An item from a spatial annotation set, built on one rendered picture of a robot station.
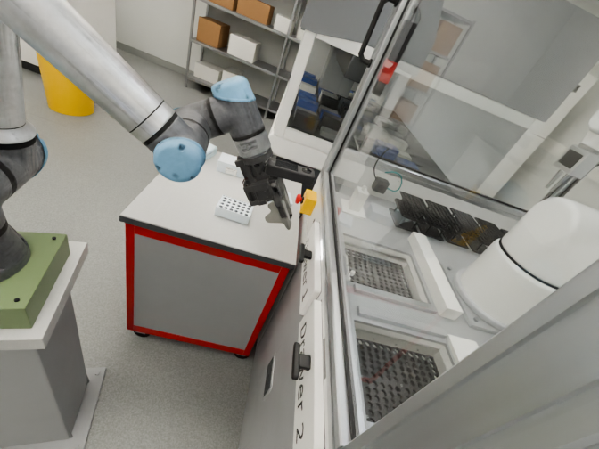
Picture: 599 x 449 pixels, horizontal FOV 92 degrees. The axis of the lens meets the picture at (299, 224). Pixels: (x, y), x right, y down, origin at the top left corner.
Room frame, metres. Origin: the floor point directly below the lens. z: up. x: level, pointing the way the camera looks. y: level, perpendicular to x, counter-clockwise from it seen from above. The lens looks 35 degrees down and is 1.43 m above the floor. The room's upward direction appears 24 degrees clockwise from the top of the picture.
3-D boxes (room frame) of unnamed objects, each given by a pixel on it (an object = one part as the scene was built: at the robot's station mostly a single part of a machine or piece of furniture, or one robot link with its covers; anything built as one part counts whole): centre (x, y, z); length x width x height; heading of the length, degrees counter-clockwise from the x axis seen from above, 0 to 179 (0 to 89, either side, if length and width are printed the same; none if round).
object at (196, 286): (0.98, 0.30, 0.38); 0.62 x 0.58 x 0.76; 12
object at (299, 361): (0.33, -0.11, 0.91); 0.07 x 0.04 x 0.01; 12
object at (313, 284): (0.64, -0.08, 0.87); 0.29 x 0.02 x 0.11; 12
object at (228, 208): (0.86, 0.24, 0.78); 0.12 x 0.08 x 0.04; 100
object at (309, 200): (0.96, 0.01, 0.88); 0.07 x 0.05 x 0.07; 12
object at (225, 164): (1.14, 0.38, 0.79); 0.13 x 0.09 x 0.05; 104
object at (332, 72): (2.39, -0.06, 1.13); 1.78 x 1.14 x 0.45; 12
